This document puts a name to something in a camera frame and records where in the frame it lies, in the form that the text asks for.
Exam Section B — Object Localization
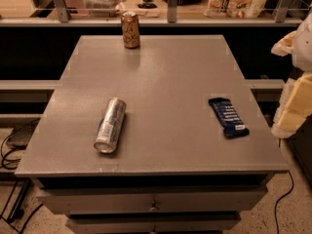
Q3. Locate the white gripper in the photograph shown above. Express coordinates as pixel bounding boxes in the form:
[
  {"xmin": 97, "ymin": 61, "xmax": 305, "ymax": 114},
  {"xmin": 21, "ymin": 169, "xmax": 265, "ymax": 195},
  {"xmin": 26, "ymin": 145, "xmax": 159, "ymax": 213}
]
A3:
[{"xmin": 271, "ymin": 14, "xmax": 312, "ymax": 138}]

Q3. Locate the orange soda can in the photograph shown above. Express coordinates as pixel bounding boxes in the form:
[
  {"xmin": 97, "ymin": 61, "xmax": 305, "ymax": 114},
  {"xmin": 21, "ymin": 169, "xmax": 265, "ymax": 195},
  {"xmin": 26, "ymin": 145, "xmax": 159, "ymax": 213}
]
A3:
[{"xmin": 121, "ymin": 11, "xmax": 140, "ymax": 49}]

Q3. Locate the silver energy drink can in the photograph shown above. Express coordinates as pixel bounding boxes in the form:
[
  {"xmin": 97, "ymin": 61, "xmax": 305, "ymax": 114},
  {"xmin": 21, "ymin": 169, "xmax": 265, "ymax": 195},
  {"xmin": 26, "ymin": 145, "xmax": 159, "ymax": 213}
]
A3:
[{"xmin": 94, "ymin": 97, "xmax": 127, "ymax": 154}]

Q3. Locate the grey metal railing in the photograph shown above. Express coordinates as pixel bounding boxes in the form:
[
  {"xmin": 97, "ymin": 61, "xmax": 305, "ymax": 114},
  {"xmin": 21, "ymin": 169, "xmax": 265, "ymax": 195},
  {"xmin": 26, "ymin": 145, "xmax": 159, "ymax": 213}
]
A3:
[{"xmin": 0, "ymin": 0, "xmax": 311, "ymax": 27}]

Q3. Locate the dark blue snack bar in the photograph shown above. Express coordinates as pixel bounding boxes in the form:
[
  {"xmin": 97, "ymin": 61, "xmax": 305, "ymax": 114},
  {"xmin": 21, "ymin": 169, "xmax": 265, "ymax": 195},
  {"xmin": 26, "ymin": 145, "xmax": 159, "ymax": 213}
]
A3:
[{"xmin": 208, "ymin": 97, "xmax": 250, "ymax": 138}]

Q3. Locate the colourful snack bag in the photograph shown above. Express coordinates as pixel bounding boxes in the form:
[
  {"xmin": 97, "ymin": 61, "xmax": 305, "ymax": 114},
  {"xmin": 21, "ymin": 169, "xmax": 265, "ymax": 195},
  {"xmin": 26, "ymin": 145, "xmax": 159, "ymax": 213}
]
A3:
[{"xmin": 204, "ymin": 0, "xmax": 267, "ymax": 19}]

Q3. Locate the grey drawer cabinet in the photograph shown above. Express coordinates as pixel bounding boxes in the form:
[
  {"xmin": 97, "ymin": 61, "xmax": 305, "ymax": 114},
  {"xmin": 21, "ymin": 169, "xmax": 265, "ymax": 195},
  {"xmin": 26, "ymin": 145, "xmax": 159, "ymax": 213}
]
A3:
[{"xmin": 17, "ymin": 36, "xmax": 289, "ymax": 234}]

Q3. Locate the round drawer knob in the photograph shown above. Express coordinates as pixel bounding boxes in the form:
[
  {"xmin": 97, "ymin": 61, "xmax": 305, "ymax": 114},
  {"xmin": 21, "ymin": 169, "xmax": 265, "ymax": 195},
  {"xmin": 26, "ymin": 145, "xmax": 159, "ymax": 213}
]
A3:
[{"xmin": 149, "ymin": 206, "xmax": 159, "ymax": 213}]

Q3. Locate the clear plastic container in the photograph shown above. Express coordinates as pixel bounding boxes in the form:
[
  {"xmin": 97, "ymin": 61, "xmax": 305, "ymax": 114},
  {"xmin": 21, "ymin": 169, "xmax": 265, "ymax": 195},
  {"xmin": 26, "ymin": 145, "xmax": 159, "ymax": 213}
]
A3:
[{"xmin": 84, "ymin": 0, "xmax": 122, "ymax": 18}]

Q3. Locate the grey floor box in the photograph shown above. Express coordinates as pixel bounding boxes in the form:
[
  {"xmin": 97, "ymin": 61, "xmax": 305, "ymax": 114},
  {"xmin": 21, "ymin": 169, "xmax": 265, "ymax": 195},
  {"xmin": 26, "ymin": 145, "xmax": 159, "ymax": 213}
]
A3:
[{"xmin": 6, "ymin": 125, "xmax": 35, "ymax": 149}]

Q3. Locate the black floor cable right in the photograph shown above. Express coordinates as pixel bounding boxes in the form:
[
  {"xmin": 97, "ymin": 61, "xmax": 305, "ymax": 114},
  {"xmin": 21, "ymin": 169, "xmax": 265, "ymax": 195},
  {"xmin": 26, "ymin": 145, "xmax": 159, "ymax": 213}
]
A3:
[{"xmin": 273, "ymin": 171, "xmax": 295, "ymax": 234}]

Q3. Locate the black cables left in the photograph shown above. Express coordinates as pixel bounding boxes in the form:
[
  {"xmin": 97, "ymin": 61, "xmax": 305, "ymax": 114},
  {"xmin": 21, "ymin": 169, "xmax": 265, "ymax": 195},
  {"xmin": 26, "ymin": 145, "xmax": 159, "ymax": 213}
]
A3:
[{"xmin": 0, "ymin": 119, "xmax": 43, "ymax": 234}]

